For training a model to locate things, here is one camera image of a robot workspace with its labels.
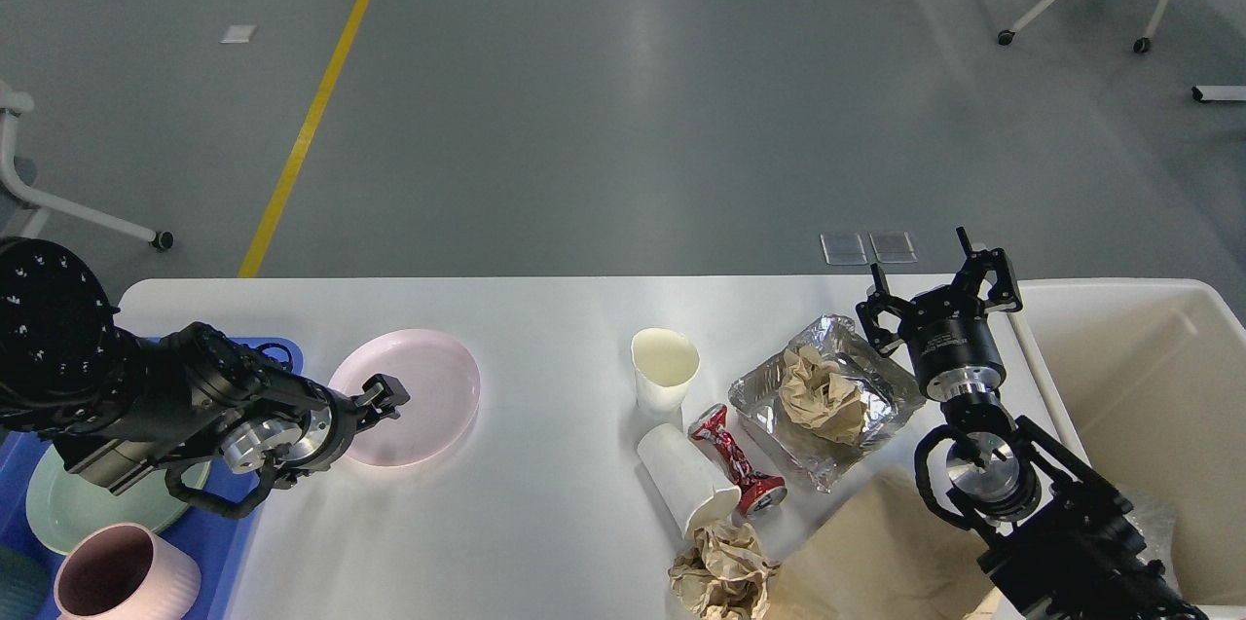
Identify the clear floor plate right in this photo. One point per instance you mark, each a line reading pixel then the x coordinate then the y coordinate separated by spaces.
pixel 893 248

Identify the pink ribbed mug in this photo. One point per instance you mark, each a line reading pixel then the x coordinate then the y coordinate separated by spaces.
pixel 126 571

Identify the blue plastic tray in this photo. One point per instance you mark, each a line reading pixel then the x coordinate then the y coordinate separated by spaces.
pixel 217 544

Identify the upright white paper cup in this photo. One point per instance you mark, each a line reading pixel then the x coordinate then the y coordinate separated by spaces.
pixel 665 363

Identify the flat brown paper sheet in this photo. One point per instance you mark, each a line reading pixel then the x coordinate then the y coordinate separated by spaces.
pixel 884 555

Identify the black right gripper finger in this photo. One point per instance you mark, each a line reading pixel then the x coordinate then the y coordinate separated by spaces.
pixel 879 301
pixel 985 280

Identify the pink plate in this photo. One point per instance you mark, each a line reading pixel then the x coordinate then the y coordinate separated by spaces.
pixel 443 382

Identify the light green plate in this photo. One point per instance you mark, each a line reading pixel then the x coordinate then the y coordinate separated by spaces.
pixel 62 508

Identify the beige plastic bin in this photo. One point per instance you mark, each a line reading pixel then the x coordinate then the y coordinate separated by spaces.
pixel 1146 378

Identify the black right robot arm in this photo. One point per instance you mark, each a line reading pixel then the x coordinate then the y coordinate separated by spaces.
pixel 1058 543

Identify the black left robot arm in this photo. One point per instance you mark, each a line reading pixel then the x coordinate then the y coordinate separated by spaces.
pixel 118 407

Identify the white bar base right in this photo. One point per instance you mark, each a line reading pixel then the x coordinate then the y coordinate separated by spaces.
pixel 1209 94

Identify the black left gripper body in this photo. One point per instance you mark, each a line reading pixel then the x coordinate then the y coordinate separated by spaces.
pixel 290 442

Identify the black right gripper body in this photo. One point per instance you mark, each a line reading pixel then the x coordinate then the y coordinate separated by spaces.
pixel 950 344

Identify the grey green mug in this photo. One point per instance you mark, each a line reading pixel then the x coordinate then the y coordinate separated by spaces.
pixel 24 585

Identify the crushed red soda can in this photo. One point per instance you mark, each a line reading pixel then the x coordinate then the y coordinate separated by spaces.
pixel 759 491

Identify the lying white paper cup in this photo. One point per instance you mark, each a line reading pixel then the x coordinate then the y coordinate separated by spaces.
pixel 696 491

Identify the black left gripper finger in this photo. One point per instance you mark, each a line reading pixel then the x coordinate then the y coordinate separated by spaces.
pixel 381 398

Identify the clear floor plate left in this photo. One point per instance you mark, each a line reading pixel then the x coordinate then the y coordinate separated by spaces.
pixel 843 250

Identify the clear floor plate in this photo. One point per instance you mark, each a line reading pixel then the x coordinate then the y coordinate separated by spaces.
pixel 893 248
pixel 843 250

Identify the crumpled brown paper ball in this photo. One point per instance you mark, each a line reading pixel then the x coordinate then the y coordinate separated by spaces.
pixel 724 574

